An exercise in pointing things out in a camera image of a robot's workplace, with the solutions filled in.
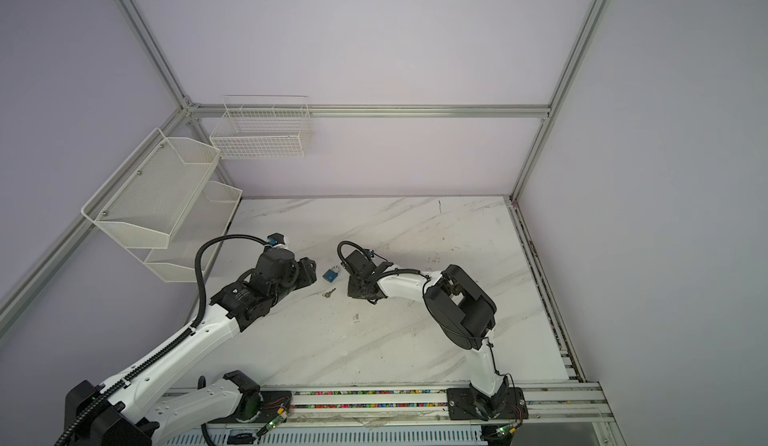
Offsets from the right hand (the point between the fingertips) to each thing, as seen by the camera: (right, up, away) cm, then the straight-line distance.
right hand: (353, 290), depth 93 cm
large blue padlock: (-8, +4, +4) cm, 10 cm away
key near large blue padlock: (-8, -1, 0) cm, 8 cm away
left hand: (-11, +9, -14) cm, 20 cm away
